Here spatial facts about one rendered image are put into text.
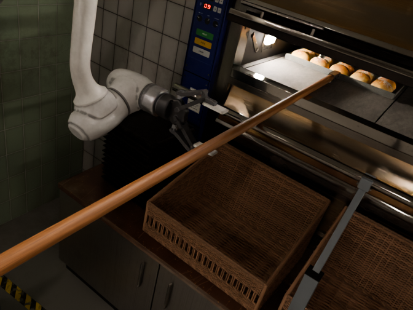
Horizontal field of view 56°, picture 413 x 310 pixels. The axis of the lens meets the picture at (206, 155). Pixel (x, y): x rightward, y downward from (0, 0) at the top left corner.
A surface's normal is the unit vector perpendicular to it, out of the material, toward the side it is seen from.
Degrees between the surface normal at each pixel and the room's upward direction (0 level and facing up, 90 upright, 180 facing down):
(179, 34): 90
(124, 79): 26
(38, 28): 90
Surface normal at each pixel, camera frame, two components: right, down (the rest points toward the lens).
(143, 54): -0.57, 0.33
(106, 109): 0.70, 0.13
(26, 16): 0.80, 0.44
